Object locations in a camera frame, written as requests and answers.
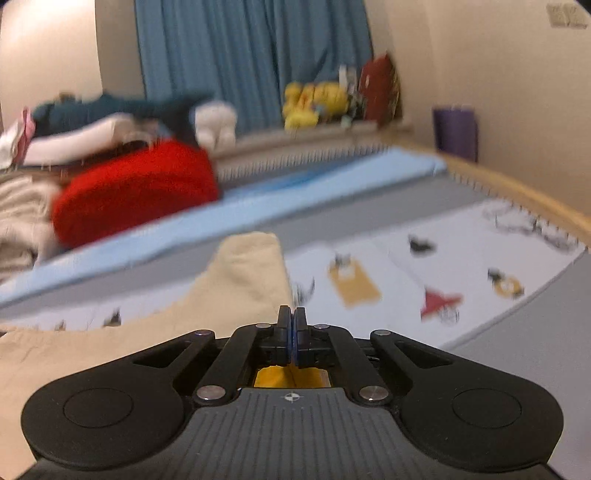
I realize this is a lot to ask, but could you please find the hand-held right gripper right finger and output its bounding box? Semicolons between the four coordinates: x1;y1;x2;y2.
292;306;456;408

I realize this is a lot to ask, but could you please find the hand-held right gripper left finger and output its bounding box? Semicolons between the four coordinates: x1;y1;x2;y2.
131;305;293;407

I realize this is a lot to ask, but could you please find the beige and yellow garment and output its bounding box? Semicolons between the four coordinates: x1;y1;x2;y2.
0;232;333;467

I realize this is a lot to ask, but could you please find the windowsill ledge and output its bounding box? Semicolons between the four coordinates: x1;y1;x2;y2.
216;121;415;160

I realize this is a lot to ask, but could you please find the red cushion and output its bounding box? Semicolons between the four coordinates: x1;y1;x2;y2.
51;140;220;252

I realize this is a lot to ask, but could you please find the yellow plush toy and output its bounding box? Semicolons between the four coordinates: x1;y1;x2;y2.
282;80;350;131

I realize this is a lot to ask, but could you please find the purple container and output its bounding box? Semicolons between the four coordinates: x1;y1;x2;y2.
432;105;479;163

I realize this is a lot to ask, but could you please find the dark red bag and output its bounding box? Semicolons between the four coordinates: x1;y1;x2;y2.
357;52;403;128

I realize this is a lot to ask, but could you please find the blue curtain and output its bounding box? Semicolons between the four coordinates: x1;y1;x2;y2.
133;0;376;136

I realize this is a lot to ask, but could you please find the dark teal clothing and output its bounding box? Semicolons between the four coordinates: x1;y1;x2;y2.
31;91;216;145

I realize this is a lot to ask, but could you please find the pink cloth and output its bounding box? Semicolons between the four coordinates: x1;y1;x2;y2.
10;107;37;163

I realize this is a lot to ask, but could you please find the wooden bed frame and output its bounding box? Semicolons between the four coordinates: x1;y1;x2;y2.
390;138;591;252

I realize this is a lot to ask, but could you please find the wall socket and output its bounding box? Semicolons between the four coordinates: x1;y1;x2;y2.
546;2;590;30

